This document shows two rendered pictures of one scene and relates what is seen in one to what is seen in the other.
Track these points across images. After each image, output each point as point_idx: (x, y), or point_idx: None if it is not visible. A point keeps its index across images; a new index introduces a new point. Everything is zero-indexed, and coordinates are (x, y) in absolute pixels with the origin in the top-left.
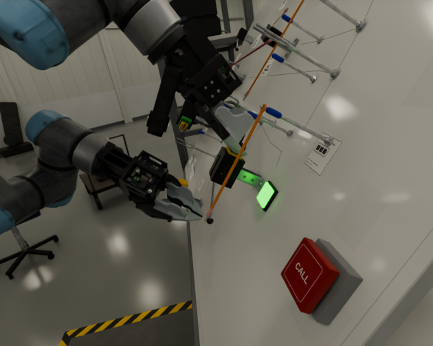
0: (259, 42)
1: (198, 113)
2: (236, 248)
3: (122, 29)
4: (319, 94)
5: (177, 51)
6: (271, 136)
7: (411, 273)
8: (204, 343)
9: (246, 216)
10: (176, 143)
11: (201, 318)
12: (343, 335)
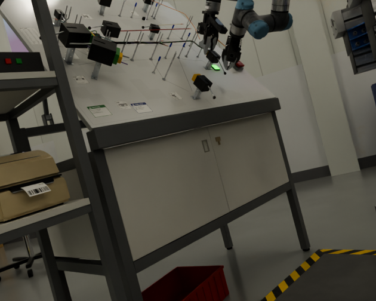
0: None
1: (216, 34)
2: (228, 81)
3: (220, 2)
4: (191, 49)
5: None
6: (191, 59)
7: None
8: (255, 98)
9: (218, 75)
10: (71, 92)
11: (250, 99)
12: (243, 69)
